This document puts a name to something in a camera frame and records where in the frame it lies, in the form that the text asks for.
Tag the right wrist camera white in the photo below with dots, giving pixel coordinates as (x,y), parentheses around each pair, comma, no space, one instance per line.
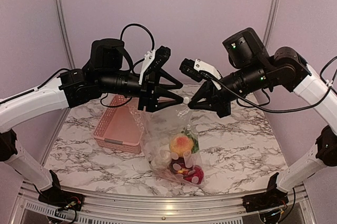
(199,70)

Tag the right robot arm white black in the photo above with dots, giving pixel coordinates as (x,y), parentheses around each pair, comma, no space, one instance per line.
(255,69)

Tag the dark maroon toy fruit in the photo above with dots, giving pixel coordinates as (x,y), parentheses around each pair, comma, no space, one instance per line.
(178,168)

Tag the yellow toy lemon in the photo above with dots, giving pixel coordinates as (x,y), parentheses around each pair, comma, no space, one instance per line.
(180,144)

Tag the aluminium frame post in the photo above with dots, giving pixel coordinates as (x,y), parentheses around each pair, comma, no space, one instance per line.
(274,6)
(64,34)

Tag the red toy apple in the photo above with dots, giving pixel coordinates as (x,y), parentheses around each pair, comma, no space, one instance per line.
(195,176)

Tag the right aluminium frame post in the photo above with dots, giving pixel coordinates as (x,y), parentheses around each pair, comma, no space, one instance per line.
(274,6)

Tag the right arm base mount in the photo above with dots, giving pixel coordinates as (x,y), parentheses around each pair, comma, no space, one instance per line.
(272,197)

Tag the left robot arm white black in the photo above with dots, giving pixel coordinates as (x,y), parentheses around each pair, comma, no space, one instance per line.
(102,74)

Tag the aluminium front rail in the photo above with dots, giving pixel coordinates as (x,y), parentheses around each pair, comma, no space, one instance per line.
(101,207)

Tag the left aluminium frame post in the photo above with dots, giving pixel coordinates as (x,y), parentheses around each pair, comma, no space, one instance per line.
(64,34)

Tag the pink perforated plastic basket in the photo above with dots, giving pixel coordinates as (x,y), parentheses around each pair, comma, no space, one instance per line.
(117,129)

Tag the clear pink zip top bag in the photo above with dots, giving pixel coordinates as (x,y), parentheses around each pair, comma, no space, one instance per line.
(159,128)

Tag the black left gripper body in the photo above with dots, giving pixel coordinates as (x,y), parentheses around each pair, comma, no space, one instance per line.
(146,96)

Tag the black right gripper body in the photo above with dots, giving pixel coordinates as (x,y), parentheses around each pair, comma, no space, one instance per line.
(224,105)

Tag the white toy vegetable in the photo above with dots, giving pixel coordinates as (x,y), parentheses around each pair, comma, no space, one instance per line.
(160,157)

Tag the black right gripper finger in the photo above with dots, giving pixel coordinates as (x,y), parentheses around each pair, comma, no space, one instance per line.
(204,92)
(202,105)

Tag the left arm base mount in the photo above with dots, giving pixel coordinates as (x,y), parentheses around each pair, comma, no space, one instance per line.
(58,197)

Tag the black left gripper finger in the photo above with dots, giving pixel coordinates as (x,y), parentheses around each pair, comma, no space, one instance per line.
(165,98)
(176,84)

